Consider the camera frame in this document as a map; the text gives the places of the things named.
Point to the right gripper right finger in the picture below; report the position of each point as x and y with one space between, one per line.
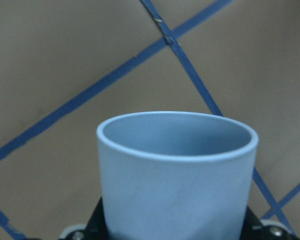
254 229

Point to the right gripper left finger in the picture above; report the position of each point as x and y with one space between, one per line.
95 229

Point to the light blue plastic cup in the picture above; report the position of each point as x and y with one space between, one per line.
172 175

